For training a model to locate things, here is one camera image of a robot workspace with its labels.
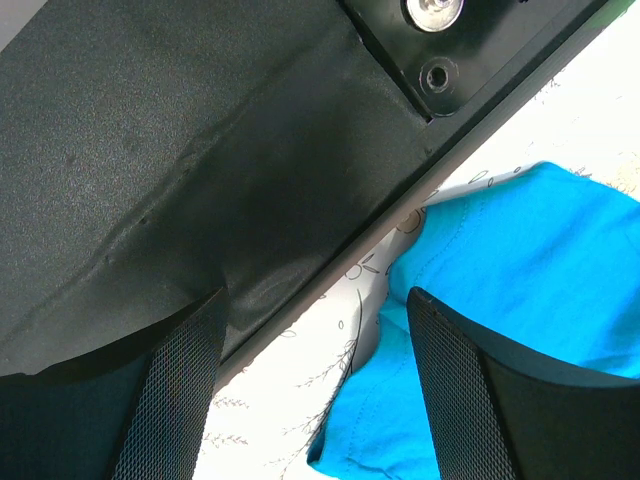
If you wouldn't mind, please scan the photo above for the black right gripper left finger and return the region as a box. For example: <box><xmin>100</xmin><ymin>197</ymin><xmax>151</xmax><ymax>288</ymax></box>
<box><xmin>1</xmin><ymin>289</ymin><xmax>228</xmax><ymax>479</ymax></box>

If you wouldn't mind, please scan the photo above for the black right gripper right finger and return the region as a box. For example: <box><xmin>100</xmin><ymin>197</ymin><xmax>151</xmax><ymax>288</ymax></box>
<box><xmin>407</xmin><ymin>287</ymin><xmax>639</xmax><ymax>479</ymax></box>

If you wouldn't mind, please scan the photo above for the blue t shirt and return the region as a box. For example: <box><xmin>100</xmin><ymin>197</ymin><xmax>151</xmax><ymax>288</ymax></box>
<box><xmin>309</xmin><ymin>163</ymin><xmax>639</xmax><ymax>479</ymax></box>

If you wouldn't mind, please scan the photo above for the floral patterned table mat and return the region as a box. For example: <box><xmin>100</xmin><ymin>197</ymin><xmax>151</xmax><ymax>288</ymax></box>
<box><xmin>195</xmin><ymin>3</ymin><xmax>639</xmax><ymax>479</ymax></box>

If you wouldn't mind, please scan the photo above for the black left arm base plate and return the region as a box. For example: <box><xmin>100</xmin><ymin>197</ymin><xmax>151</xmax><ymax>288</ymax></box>
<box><xmin>342</xmin><ymin>1</ymin><xmax>609</xmax><ymax>117</ymax></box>

